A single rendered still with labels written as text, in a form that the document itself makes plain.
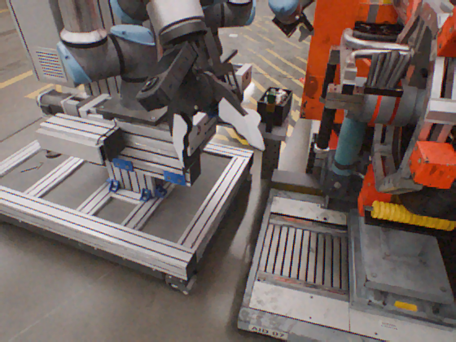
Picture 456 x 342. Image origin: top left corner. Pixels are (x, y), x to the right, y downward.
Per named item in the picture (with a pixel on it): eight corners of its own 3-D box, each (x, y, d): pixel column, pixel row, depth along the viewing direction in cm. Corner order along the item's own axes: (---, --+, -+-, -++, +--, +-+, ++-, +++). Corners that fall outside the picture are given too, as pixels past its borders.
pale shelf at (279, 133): (284, 141, 163) (285, 136, 161) (251, 137, 166) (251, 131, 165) (293, 103, 196) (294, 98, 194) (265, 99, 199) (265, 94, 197)
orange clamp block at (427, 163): (440, 167, 82) (449, 190, 75) (405, 162, 83) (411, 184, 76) (451, 143, 77) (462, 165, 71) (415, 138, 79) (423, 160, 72)
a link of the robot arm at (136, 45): (164, 72, 103) (159, 26, 95) (124, 83, 97) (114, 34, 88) (147, 61, 111) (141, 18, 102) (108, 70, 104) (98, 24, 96)
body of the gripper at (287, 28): (274, 23, 109) (267, 15, 98) (292, 1, 106) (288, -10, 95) (289, 39, 109) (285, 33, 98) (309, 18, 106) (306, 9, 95)
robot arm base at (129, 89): (111, 105, 107) (103, 76, 101) (137, 87, 118) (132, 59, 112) (151, 114, 102) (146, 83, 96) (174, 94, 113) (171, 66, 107)
